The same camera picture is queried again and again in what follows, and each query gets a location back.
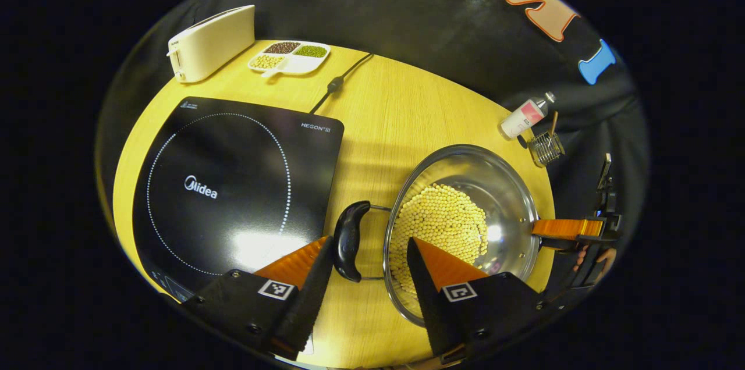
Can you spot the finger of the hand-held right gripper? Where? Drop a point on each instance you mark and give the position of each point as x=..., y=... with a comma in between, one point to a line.
x=564, y=227

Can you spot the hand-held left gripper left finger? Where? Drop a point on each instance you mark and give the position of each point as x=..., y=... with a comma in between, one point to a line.
x=308, y=300

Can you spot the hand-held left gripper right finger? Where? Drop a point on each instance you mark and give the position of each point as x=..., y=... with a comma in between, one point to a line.
x=428, y=294

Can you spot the steel pot with beans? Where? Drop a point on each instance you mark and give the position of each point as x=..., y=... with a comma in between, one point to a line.
x=465, y=201

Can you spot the black induction cooktop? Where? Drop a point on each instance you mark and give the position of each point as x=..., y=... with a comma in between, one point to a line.
x=233, y=184

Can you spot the clear glass cup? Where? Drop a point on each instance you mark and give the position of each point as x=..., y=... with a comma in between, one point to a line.
x=547, y=150

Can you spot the small black bottle cap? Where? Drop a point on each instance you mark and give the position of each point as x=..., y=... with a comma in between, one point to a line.
x=522, y=142

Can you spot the wooden stick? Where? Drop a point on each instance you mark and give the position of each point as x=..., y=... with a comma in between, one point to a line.
x=553, y=124

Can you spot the clear bottle with pink label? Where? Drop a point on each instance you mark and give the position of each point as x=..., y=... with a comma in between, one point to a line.
x=524, y=117

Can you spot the white divided bean tray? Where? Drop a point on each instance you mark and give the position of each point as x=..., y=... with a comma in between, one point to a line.
x=289, y=57

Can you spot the white toaster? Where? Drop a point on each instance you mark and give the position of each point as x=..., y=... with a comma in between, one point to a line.
x=209, y=44

